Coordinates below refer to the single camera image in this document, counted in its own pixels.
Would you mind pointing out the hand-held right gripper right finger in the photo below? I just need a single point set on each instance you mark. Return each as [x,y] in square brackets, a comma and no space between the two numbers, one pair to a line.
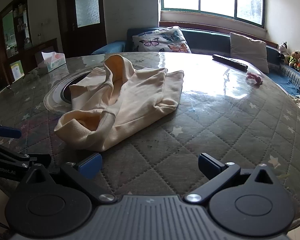
[207,165]

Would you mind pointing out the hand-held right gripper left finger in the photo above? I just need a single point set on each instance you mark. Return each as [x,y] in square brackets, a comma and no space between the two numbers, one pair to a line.
[90,166]

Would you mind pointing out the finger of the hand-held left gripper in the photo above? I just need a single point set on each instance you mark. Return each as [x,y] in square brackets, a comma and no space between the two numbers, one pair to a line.
[7,132]
[40,160]

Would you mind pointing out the cream sweatshirt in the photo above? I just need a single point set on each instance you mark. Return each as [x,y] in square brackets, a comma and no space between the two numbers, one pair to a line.
[140,92]

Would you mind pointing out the brown plush in green clothes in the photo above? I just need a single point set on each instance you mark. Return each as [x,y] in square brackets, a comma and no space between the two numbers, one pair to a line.
[293,58]

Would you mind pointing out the round glass turntable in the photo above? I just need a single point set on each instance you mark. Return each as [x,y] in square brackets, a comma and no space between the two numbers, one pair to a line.
[55,97]

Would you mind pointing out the green bordered board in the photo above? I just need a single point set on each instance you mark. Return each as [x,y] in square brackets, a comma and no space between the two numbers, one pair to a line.
[17,70]

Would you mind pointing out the green tissue box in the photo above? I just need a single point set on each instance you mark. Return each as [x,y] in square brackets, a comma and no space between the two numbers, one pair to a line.
[56,62]

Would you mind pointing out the low dark wooden sideboard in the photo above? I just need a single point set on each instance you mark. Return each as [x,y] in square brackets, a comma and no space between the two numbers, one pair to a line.
[47,46]

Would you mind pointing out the small pink item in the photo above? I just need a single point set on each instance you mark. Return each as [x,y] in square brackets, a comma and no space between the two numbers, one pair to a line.
[255,78]

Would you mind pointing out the black remote control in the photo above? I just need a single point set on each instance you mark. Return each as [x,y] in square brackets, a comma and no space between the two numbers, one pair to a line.
[230,61]

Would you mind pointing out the dark wooden glass-panel door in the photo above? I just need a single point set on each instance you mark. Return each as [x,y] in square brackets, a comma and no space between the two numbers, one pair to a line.
[67,37]

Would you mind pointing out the light blue cushion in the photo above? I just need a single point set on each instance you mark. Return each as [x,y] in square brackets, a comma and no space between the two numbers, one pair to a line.
[107,48]

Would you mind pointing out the plain beige pillow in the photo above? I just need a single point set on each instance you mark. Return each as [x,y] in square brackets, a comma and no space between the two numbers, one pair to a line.
[250,50]

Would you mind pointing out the dark blue sofa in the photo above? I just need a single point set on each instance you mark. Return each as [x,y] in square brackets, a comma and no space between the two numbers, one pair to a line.
[205,40]

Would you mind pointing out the butterfly print pillow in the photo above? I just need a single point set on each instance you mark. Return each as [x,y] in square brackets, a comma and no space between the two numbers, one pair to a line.
[160,40]

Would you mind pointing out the black and white cow plush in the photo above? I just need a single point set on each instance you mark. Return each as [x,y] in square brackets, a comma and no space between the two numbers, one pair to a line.
[282,48]

